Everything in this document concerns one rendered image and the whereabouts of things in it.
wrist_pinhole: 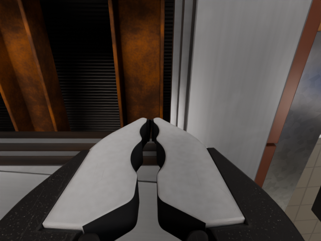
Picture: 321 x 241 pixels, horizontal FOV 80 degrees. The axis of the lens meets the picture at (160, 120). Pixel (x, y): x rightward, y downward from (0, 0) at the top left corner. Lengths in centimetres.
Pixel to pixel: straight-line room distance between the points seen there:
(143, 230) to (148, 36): 31
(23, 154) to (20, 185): 4
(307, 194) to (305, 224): 40
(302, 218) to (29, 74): 214
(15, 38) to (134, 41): 20
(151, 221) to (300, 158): 40
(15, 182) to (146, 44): 28
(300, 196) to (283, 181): 135
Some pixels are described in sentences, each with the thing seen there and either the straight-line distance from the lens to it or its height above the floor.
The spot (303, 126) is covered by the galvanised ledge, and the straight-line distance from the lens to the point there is 52.
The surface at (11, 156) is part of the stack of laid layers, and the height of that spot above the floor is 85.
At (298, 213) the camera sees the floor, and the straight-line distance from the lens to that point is 212.
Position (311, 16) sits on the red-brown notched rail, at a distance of 26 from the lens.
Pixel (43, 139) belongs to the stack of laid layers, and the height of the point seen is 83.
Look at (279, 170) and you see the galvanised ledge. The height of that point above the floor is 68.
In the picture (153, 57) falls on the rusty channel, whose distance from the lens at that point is 37.
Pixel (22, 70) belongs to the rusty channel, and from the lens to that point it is 45.
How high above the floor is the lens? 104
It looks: 62 degrees down
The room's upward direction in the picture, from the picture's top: 179 degrees clockwise
